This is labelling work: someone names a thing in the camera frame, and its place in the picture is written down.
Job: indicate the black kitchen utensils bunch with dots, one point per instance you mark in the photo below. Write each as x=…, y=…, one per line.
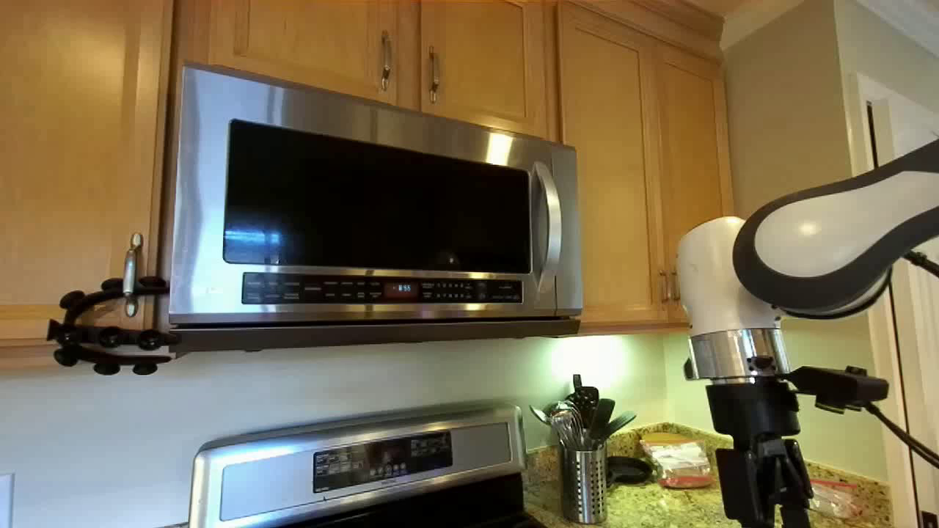
x=581, y=417

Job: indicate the red white food package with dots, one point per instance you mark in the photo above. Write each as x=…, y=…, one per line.
x=680, y=462

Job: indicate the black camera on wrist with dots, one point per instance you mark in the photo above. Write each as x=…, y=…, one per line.
x=841, y=389

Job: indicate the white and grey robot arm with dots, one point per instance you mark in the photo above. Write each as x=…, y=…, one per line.
x=818, y=254

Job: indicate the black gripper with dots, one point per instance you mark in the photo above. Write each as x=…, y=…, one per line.
x=763, y=475

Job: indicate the upper right wooden cabinet door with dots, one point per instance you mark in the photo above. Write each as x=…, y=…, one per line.
x=486, y=63

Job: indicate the silver left cabinet handle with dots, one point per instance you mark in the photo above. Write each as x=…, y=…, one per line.
x=130, y=273

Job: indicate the stainless steel microwave door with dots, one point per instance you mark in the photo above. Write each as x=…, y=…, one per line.
x=383, y=210

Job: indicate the metal utensil holder cup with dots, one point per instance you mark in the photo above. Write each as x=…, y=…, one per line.
x=586, y=484

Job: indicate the stainless steel microwave body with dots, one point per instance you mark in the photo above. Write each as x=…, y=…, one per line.
x=363, y=333

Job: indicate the right wooden cabinet door pair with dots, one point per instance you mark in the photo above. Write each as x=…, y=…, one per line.
x=642, y=94

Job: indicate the white door frame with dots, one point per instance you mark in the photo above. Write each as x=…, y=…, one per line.
x=906, y=317

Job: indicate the clear plastic bag on counter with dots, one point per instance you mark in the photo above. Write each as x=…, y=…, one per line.
x=834, y=499

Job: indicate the upper left wooden cabinet door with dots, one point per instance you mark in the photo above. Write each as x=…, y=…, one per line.
x=363, y=49

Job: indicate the stainless steel stove back panel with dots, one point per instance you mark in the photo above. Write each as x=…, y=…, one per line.
x=429, y=467

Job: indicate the small black dish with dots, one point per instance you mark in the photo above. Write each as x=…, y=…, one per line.
x=628, y=471

